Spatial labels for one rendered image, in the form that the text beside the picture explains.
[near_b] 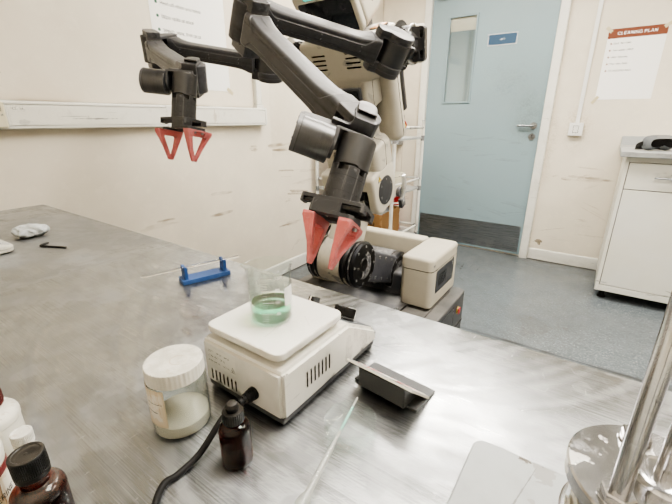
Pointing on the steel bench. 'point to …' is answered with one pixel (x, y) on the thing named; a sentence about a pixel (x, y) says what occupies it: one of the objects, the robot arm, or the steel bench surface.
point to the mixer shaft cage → (627, 444)
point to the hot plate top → (228, 327)
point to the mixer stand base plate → (504, 479)
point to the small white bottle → (21, 436)
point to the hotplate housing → (249, 391)
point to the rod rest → (204, 274)
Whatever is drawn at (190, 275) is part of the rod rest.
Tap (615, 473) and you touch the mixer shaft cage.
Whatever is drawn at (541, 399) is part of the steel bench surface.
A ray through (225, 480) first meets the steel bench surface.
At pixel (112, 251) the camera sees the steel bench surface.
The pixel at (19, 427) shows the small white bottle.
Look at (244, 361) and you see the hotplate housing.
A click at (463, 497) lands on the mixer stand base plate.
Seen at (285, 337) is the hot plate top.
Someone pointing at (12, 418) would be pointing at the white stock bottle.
